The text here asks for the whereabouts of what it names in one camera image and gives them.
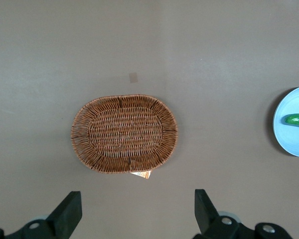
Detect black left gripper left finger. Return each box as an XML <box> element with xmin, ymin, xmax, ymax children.
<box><xmin>0</xmin><ymin>191</ymin><xmax>83</xmax><ymax>239</ymax></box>

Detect orange paper basket tag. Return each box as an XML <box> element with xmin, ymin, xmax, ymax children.
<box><xmin>130</xmin><ymin>170</ymin><xmax>151</xmax><ymax>180</ymax></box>

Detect light blue round plate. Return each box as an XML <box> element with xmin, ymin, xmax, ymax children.
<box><xmin>272</xmin><ymin>85</ymin><xmax>299</xmax><ymax>158</ymax></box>

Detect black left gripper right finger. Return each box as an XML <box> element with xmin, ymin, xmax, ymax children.
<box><xmin>192</xmin><ymin>189</ymin><xmax>294</xmax><ymax>239</ymax></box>

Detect brown oval wicker basket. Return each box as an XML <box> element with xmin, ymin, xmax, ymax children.
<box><xmin>70</xmin><ymin>94</ymin><xmax>178</xmax><ymax>174</ymax></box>

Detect green cucumber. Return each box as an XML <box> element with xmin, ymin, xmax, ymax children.
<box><xmin>284</xmin><ymin>113</ymin><xmax>299</xmax><ymax>128</ymax></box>

